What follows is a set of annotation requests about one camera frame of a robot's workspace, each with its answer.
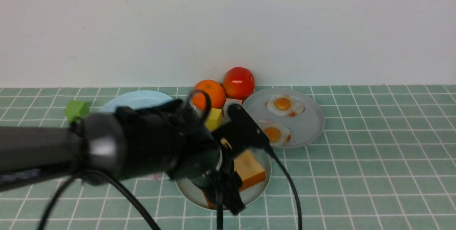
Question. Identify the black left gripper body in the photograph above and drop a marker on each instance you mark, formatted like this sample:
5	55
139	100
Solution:
205	166

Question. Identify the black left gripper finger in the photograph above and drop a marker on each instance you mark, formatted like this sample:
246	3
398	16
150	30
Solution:
224	191

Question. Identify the toast slice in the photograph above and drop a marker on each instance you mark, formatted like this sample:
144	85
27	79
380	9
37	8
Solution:
248	169

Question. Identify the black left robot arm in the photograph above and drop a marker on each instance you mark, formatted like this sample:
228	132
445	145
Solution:
170	138

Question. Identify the grey centre plate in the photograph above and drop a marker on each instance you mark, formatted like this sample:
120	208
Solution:
248	196

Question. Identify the yellow block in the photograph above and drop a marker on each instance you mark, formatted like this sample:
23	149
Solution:
214	119

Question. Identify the pink block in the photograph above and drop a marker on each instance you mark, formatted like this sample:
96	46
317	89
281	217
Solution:
156	176

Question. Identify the salmon block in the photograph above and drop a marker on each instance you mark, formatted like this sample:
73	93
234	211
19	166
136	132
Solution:
236	101

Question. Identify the orange fruit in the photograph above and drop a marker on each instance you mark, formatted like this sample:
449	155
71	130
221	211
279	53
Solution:
215	92

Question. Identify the fried egg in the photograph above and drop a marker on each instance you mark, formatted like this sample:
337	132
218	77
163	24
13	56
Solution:
278	134
284	106

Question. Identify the red tomato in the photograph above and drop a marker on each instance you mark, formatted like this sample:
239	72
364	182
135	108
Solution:
238	83

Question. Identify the light blue plate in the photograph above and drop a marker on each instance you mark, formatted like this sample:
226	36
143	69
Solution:
136	100

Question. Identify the grey egg plate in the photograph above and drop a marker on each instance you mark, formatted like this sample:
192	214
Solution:
305	127

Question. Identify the fried egg rear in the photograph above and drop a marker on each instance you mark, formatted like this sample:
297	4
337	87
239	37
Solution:
284	106

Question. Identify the green block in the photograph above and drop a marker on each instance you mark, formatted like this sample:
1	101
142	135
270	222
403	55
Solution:
76	109

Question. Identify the green checked tablecloth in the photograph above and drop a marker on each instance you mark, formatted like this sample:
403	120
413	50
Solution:
386	161

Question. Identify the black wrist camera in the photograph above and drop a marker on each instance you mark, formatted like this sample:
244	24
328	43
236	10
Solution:
241	132

